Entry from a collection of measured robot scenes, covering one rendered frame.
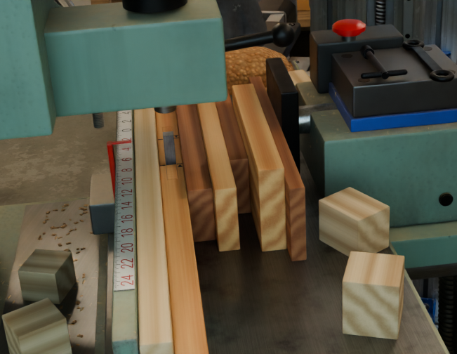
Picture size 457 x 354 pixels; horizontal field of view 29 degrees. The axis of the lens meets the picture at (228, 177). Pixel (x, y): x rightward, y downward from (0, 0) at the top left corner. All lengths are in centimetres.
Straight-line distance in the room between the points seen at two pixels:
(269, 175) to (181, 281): 12
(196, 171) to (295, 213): 10
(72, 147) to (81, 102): 243
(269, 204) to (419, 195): 16
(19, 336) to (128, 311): 21
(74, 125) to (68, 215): 234
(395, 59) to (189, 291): 31
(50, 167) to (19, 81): 235
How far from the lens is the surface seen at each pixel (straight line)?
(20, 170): 302
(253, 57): 100
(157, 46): 68
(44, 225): 97
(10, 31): 65
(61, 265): 83
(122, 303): 55
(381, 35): 82
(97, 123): 79
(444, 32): 152
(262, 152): 68
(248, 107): 76
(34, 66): 65
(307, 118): 78
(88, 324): 80
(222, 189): 66
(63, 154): 309
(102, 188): 92
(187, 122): 80
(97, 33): 68
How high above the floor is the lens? 126
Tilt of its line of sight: 27 degrees down
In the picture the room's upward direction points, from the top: 4 degrees counter-clockwise
